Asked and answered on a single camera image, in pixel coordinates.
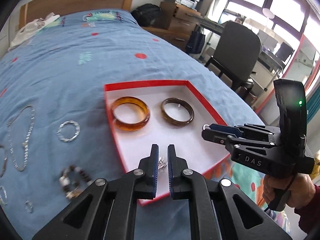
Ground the blue patterned bedspread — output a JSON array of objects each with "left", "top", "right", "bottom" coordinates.
[{"left": 0, "top": 8, "right": 292, "bottom": 240}]

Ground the right hand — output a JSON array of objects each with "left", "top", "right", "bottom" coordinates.
[{"left": 263, "top": 173, "right": 316, "bottom": 209}]

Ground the silver chain bracelet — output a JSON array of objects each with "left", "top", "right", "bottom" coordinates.
[{"left": 157, "top": 155, "right": 168, "bottom": 172}]

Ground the dark brown bangle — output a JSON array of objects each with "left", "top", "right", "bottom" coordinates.
[{"left": 161, "top": 98, "right": 195, "bottom": 127}]

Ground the amber orange bangle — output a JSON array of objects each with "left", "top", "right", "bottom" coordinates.
[{"left": 110, "top": 96, "right": 151, "bottom": 132}]

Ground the white cloth on bed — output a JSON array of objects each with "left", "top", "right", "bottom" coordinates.
[{"left": 8, "top": 12, "right": 60, "bottom": 51}]

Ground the small silver link bracelet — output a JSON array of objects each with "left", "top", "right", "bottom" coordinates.
[{"left": 0, "top": 186, "right": 8, "bottom": 206}]

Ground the grey office chair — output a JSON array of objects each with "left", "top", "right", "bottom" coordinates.
[{"left": 204, "top": 21, "right": 261, "bottom": 91}]

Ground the brown bead shell bracelet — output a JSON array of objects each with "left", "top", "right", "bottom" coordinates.
[{"left": 58, "top": 164, "right": 93, "bottom": 201}]

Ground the black backpack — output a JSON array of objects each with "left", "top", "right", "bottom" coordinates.
[{"left": 131, "top": 3, "right": 162, "bottom": 27}]

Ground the desk by window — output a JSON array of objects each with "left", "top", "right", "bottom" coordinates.
[{"left": 199, "top": 16, "right": 285, "bottom": 97}]

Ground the dark hanging bag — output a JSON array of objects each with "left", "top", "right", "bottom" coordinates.
[{"left": 185, "top": 27, "right": 206, "bottom": 55}]

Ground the wooden headboard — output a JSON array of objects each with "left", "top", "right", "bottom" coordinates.
[{"left": 18, "top": 0, "right": 132, "bottom": 28}]

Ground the thin wire bangle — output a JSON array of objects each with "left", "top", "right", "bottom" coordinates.
[{"left": 0, "top": 145, "right": 8, "bottom": 178}]

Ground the long silver pearl necklace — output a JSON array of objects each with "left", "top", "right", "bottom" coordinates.
[{"left": 6, "top": 104, "right": 36, "bottom": 172}]

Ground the red jewelry box tray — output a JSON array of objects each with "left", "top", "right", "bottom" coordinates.
[{"left": 103, "top": 80, "right": 232, "bottom": 207}]

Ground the black monitor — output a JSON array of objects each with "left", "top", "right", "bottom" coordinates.
[{"left": 275, "top": 42, "right": 293, "bottom": 62}]

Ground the wooden drawer cabinet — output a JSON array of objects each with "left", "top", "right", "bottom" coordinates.
[{"left": 143, "top": 2, "right": 202, "bottom": 51}]

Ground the twisted silver bangle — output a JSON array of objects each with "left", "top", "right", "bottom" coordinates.
[{"left": 56, "top": 120, "right": 80, "bottom": 142}]

